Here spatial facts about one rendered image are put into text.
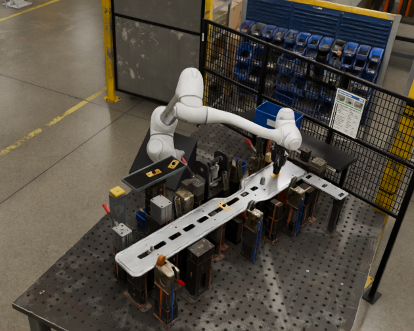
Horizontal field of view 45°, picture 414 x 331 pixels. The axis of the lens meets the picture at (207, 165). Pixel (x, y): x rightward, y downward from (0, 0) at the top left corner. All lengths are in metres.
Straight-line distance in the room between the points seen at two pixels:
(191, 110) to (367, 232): 1.40
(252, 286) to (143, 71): 3.39
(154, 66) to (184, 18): 0.69
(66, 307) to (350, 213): 1.90
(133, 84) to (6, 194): 1.99
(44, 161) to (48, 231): 1.02
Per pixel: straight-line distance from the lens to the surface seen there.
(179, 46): 5.31
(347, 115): 3.37
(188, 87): 2.81
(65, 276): 2.90
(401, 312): 3.97
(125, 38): 5.66
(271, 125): 3.51
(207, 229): 2.69
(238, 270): 2.92
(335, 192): 3.12
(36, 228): 4.31
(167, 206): 2.67
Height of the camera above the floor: 2.79
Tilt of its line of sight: 34 degrees down
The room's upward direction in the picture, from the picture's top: 4 degrees clockwise
